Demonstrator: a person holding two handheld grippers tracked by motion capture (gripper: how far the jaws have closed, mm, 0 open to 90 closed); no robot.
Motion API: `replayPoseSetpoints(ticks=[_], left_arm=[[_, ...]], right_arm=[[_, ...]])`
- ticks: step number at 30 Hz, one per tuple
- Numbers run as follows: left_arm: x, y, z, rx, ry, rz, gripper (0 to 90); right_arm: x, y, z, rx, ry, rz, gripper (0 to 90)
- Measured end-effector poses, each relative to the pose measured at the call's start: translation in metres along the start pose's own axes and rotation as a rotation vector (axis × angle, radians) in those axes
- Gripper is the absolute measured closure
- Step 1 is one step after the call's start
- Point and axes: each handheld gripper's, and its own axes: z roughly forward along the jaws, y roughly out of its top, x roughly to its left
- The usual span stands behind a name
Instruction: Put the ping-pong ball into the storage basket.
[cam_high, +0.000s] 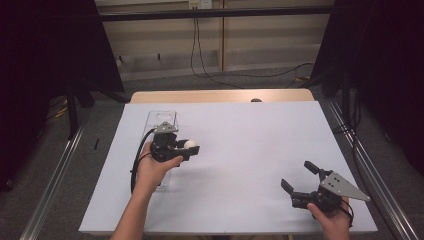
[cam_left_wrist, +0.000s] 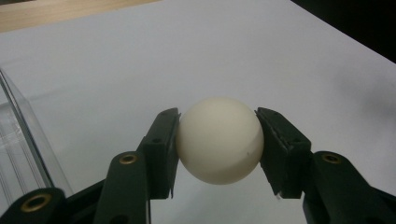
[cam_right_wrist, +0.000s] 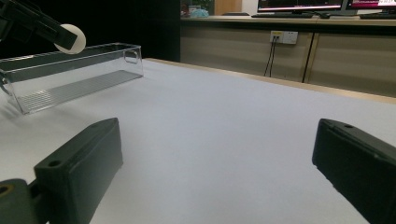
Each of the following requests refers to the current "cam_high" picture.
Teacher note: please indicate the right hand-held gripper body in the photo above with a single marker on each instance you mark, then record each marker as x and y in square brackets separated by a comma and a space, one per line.
[338, 189]

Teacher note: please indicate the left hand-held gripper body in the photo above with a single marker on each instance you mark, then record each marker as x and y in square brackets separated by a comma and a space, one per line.
[163, 148]

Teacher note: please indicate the white egg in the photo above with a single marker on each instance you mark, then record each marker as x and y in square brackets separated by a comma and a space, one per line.
[190, 144]

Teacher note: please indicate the clear plastic tray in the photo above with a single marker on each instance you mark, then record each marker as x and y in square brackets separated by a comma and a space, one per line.
[162, 116]

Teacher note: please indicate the person's left hand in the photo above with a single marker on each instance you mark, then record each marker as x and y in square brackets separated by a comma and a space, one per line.
[153, 173]

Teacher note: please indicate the person's right hand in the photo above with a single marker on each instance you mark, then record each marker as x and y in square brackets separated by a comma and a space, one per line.
[331, 222]

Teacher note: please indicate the white table sheet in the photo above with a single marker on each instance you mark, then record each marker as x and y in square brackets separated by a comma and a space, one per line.
[240, 140]

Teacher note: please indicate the light wooden table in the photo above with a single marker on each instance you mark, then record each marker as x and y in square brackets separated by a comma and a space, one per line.
[200, 96]

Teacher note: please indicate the small black stick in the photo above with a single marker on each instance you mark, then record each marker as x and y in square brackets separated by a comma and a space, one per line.
[96, 143]

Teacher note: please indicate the black metal stand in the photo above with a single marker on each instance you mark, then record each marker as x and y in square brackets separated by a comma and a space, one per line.
[72, 113]

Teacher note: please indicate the black curtain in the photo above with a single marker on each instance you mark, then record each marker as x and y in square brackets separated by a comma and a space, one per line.
[40, 66]
[390, 66]

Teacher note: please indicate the black horizontal bar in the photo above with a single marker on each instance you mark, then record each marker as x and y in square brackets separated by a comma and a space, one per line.
[213, 13]

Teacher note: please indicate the metal floor rail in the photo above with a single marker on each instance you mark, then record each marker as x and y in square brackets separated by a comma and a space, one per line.
[50, 190]
[373, 180]

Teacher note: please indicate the white wall socket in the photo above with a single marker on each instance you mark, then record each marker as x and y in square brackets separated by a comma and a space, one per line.
[200, 3]

